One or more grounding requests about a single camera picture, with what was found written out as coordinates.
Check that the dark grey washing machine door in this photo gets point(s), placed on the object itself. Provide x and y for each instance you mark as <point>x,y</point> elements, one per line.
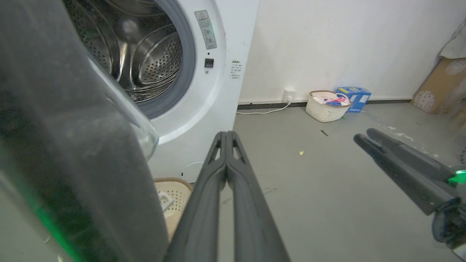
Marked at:
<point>65,153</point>

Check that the grey warning label sticker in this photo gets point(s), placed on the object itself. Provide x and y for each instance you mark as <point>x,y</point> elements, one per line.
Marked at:
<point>205,29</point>

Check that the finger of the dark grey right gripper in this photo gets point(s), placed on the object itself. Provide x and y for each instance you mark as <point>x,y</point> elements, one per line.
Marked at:
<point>397,174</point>
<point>411,153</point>

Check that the white laundry basket brown rim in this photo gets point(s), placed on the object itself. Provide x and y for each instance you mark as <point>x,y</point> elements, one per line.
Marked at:
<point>324,112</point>

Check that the white wall plug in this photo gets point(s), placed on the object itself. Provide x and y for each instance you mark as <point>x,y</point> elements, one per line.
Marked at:
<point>289,95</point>

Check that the white washing machine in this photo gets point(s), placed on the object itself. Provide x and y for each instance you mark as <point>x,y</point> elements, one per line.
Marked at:
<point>204,91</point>

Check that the pink and white clothes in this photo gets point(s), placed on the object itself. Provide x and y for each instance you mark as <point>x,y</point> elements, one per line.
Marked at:
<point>333,99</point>

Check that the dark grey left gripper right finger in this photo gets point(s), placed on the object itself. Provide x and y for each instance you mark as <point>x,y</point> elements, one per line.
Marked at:
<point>251,211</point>

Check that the blue cardboard box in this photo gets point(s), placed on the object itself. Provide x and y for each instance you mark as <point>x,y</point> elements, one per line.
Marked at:
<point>358,98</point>

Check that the brown patterned cardboard box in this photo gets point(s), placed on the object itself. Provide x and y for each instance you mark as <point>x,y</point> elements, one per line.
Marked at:
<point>440,87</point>

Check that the cream plastic laundry basket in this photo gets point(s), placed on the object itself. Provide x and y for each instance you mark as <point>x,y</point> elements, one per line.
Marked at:
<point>176,198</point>

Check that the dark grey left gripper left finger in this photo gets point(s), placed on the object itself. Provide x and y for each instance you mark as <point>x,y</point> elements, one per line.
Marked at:
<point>204,203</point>

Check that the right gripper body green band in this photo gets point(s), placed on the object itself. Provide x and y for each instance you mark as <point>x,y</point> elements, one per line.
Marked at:
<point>451,218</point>

